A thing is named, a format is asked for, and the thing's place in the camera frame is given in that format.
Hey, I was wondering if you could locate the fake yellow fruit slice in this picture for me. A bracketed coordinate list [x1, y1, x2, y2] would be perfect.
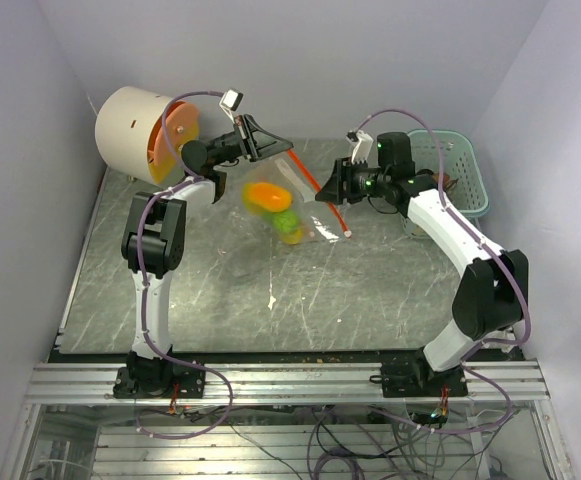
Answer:
[281, 229, 304, 245]

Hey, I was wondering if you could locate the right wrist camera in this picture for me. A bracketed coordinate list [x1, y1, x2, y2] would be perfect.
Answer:
[346, 130, 374, 164]

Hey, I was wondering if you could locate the clear zip bag red seal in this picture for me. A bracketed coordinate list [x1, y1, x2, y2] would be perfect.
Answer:
[189, 190, 279, 278]

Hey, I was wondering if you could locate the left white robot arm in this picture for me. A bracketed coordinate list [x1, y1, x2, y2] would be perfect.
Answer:
[121, 114, 293, 397]

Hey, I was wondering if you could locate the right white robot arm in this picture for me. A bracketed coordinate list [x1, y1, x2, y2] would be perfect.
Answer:
[315, 130, 529, 396]

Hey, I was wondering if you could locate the teal plastic basket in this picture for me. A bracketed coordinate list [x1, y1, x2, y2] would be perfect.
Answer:
[408, 129, 489, 225]

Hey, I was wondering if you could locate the fake orange mango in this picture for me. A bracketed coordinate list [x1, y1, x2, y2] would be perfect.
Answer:
[242, 182, 293, 213]

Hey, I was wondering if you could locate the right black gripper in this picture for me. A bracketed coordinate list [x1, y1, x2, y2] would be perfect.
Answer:
[315, 156, 390, 205]

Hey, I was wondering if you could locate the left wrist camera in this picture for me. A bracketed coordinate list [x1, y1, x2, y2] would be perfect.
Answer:
[219, 89, 243, 121]

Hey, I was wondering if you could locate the fake brown mushroom cap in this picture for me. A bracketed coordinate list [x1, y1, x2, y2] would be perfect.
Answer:
[433, 173, 458, 194]

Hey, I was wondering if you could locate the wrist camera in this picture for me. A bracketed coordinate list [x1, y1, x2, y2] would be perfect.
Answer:
[346, 130, 374, 164]
[219, 89, 243, 121]

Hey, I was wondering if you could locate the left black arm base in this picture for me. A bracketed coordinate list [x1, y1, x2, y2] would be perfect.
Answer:
[112, 359, 206, 399]

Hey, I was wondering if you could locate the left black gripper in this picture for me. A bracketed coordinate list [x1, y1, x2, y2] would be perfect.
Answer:
[214, 116, 296, 167]

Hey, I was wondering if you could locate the white cylinder drawer unit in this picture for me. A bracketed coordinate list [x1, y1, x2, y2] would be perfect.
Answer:
[95, 86, 200, 187]

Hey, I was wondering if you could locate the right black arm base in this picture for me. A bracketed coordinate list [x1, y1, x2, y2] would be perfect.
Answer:
[369, 361, 468, 398]

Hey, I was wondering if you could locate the fake green round fruit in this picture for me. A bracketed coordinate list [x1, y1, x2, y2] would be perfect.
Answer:
[272, 209, 300, 235]

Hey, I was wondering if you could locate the aluminium frame rail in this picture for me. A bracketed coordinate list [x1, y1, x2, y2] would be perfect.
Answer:
[24, 361, 550, 406]

